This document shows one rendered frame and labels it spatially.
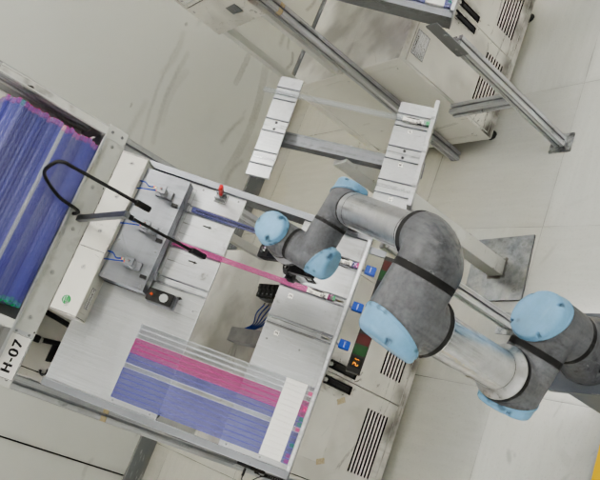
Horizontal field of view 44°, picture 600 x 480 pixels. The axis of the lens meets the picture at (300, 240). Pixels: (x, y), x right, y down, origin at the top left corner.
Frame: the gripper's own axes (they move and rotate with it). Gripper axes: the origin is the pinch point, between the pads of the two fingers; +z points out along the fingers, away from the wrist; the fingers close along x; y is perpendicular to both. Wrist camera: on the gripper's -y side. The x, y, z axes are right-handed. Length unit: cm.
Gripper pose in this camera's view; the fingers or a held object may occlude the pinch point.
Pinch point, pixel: (304, 275)
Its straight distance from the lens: 192.9
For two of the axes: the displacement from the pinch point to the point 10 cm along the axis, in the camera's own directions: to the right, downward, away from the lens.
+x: 3.5, -9.0, 2.7
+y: 9.0, 2.3, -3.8
